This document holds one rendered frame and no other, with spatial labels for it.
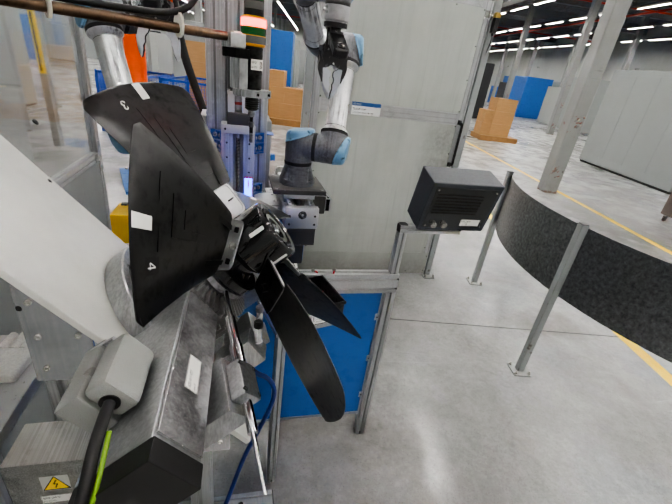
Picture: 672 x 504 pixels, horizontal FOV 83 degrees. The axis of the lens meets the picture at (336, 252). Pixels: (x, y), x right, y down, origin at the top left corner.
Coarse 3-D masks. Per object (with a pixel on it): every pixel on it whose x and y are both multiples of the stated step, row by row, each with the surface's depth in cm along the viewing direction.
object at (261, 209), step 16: (256, 208) 69; (256, 224) 68; (240, 240) 68; (256, 240) 68; (272, 240) 68; (288, 240) 77; (240, 256) 68; (256, 256) 68; (272, 256) 70; (288, 256) 72; (224, 272) 67; (240, 272) 71; (256, 272) 71; (240, 288) 70
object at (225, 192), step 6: (222, 186) 73; (228, 186) 73; (216, 192) 72; (222, 192) 73; (228, 192) 73; (234, 192) 74; (222, 198) 72; (228, 198) 73; (234, 198) 74; (228, 204) 73; (234, 204) 74; (240, 204) 74; (234, 210) 73; (240, 210) 74; (234, 216) 73
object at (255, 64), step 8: (248, 48) 65; (256, 48) 66; (256, 56) 66; (248, 64) 66; (256, 64) 67; (248, 72) 67; (256, 72) 67; (248, 80) 68; (256, 80) 68; (248, 88) 68; (256, 88) 69; (248, 104) 70; (256, 104) 70
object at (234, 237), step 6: (234, 222) 64; (240, 222) 66; (234, 228) 64; (240, 228) 67; (234, 234) 65; (240, 234) 67; (228, 240) 63; (234, 240) 66; (228, 252) 65; (234, 252) 67; (222, 258) 63; (228, 258) 65; (234, 258) 67; (222, 264) 64
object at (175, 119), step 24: (96, 96) 61; (120, 96) 64; (168, 96) 72; (96, 120) 60; (120, 120) 63; (144, 120) 66; (168, 120) 69; (192, 120) 73; (120, 144) 62; (168, 144) 68; (192, 144) 71; (192, 168) 70; (216, 168) 73
